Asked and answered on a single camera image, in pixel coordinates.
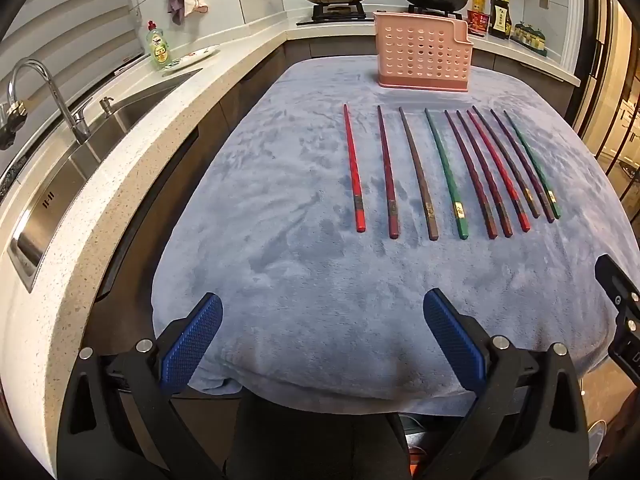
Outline green dish soap bottle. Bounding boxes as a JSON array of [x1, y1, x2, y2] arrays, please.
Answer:
[[146, 20, 174, 69]]

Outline green chopstick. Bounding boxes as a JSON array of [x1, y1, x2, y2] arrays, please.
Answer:
[[503, 110, 562, 219], [424, 108, 470, 240]]

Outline blue fleece blanket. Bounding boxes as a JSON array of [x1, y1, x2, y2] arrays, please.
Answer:
[[150, 55, 636, 418]]

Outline purple chopstick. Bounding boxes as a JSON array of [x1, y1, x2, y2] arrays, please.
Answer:
[[490, 109, 556, 223]]

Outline pink perforated utensil holder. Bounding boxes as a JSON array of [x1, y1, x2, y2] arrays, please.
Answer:
[[373, 10, 473, 92]]

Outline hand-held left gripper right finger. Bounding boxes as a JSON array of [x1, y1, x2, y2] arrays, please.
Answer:
[[422, 288, 591, 480]]

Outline black gas stove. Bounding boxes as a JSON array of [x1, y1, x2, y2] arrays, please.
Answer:
[[296, 1, 468, 27]]

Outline chrome faucet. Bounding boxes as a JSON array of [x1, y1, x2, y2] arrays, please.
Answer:
[[7, 59, 94, 145]]

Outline white patterned plate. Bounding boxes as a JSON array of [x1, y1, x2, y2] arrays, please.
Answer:
[[161, 45, 221, 72]]

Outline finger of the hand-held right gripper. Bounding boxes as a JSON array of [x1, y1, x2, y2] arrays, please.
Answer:
[[595, 255, 640, 376]]

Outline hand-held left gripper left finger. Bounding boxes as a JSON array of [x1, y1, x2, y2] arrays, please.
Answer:
[[57, 292, 236, 480]]

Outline dark red chopstick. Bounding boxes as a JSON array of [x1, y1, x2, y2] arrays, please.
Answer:
[[377, 105, 401, 239]]

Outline dark sauce bottle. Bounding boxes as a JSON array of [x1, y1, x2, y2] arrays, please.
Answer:
[[489, 0, 512, 40]]

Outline dark brown chopstick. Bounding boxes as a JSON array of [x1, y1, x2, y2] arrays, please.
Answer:
[[472, 105, 542, 219]]

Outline glass door with black frame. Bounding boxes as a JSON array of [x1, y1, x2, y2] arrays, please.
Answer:
[[575, 0, 640, 202]]

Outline black faucet fitting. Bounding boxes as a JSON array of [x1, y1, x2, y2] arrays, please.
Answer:
[[0, 102, 26, 150]]

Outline stainless steel sink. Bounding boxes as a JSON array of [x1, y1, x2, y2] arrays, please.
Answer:
[[7, 67, 204, 292]]

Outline set of spice jars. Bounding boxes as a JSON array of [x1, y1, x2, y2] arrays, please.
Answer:
[[512, 22, 549, 56]]

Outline white window blinds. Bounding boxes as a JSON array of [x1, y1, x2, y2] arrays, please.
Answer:
[[0, 0, 144, 107]]

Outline black wok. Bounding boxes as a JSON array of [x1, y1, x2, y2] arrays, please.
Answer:
[[398, 0, 471, 13]]

